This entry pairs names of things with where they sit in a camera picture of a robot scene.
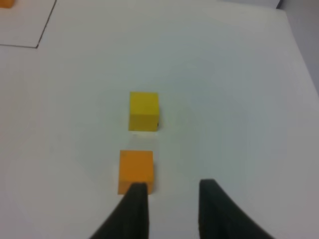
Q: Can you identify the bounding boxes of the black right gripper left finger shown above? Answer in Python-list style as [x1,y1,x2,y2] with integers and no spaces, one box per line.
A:
[91,183,149,239]

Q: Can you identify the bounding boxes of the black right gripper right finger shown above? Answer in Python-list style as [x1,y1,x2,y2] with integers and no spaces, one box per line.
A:
[198,179,272,239]

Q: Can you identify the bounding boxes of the yellow block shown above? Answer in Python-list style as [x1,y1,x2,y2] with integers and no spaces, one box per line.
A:
[129,92,160,131]

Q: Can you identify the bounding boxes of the orange template block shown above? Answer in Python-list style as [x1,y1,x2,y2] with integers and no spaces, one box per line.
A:
[0,0,15,8]

